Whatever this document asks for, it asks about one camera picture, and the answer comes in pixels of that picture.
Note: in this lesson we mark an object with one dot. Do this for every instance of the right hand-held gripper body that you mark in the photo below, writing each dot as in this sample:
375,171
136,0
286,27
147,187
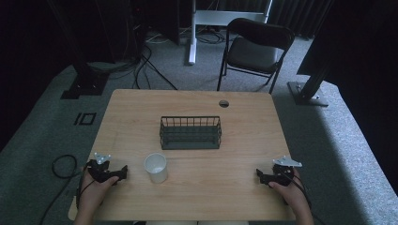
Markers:
282,172

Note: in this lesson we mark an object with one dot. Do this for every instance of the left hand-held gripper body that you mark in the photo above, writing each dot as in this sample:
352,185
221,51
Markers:
99,170

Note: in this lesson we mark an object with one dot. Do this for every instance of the white cup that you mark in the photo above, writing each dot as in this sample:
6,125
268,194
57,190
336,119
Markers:
156,167

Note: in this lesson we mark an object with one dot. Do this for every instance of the person's left hand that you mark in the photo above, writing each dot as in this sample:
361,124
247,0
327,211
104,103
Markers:
95,191

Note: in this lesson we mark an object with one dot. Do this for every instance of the person's right hand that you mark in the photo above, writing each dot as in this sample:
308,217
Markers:
291,193

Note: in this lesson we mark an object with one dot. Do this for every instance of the black metal stand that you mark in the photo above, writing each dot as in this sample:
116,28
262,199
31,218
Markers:
84,78
309,87

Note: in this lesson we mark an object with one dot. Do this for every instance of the black folding chair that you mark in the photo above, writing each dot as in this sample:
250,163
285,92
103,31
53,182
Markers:
255,51

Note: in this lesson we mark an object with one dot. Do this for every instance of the white desk frame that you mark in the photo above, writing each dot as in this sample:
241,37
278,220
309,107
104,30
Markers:
216,23

